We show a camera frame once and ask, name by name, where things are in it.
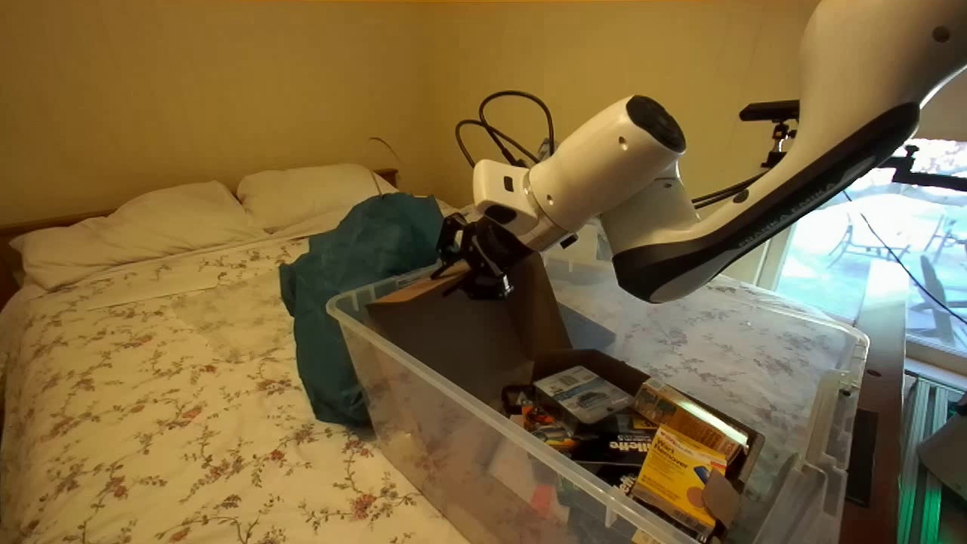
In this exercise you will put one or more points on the clear plastic storage bin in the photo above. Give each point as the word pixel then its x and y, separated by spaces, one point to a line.
pixel 785 373

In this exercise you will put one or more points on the teal green bag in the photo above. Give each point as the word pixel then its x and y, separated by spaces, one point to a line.
pixel 376 240

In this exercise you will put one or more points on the yellow black product package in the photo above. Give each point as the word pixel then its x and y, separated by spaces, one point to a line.
pixel 689 448

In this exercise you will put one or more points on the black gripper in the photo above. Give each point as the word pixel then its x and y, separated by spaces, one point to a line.
pixel 489 247

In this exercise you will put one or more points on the black camera on stand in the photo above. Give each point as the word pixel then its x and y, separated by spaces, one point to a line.
pixel 771 115

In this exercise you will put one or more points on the floral bed sheet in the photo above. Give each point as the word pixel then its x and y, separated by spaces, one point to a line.
pixel 158 404

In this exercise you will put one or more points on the brown cardboard box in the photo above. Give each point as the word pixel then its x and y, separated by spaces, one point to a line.
pixel 451 395

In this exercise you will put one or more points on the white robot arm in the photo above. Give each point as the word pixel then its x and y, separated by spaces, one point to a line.
pixel 870 68

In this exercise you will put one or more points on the blue white product package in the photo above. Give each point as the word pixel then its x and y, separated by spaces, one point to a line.
pixel 586 395

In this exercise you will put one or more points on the white pillow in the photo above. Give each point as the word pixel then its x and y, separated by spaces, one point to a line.
pixel 284 197
pixel 145 228

